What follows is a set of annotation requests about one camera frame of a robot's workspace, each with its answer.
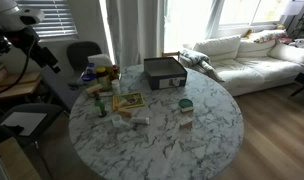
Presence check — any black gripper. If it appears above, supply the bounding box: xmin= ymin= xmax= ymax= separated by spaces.
xmin=15 ymin=28 xmax=61 ymax=73

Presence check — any wooden block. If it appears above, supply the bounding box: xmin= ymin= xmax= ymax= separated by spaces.
xmin=117 ymin=99 xmax=132 ymax=118
xmin=86 ymin=84 xmax=103 ymax=95
xmin=179 ymin=117 xmax=193 ymax=129
xmin=181 ymin=107 xmax=194 ymax=113

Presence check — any green glass bottle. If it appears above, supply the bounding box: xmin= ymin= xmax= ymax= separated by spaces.
xmin=95 ymin=95 xmax=107 ymax=117

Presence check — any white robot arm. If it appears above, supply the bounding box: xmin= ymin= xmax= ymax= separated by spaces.
xmin=0 ymin=0 xmax=60 ymax=73

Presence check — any clear plastic box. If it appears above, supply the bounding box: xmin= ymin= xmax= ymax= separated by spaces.
xmin=81 ymin=65 xmax=120 ymax=91

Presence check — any white pill bottle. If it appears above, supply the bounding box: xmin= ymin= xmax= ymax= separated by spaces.
xmin=111 ymin=79 xmax=121 ymax=95

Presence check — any wooden block on book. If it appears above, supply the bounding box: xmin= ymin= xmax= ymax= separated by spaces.
xmin=117 ymin=99 xmax=132 ymax=118

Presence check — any dark blue open box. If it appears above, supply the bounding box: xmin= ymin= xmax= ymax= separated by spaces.
xmin=144 ymin=57 xmax=187 ymax=90

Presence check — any wooden side table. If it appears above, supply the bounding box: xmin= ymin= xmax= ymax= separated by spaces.
xmin=0 ymin=72 xmax=41 ymax=100

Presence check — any dark grey chair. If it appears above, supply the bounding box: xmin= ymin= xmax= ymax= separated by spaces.
xmin=66 ymin=41 xmax=102 ymax=71

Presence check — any blue lid container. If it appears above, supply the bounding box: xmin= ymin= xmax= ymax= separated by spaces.
xmin=81 ymin=74 xmax=97 ymax=87

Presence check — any white paper bag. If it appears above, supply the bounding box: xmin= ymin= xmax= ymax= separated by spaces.
xmin=88 ymin=54 xmax=112 ymax=67

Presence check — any white measuring cup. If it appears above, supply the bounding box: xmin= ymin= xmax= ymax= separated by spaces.
xmin=111 ymin=115 xmax=129 ymax=128

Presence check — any yellow picture book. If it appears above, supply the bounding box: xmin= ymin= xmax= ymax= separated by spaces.
xmin=112 ymin=92 xmax=145 ymax=111

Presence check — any white tube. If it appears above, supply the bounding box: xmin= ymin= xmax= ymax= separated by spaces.
xmin=130 ymin=117 xmax=150 ymax=125

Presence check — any green round lid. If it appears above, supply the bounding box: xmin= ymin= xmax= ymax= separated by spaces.
xmin=179 ymin=98 xmax=193 ymax=108

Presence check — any white sofa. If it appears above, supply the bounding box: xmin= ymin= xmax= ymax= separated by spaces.
xmin=179 ymin=35 xmax=304 ymax=96

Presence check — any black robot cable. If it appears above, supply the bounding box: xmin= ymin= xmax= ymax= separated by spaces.
xmin=0 ymin=33 xmax=38 ymax=98

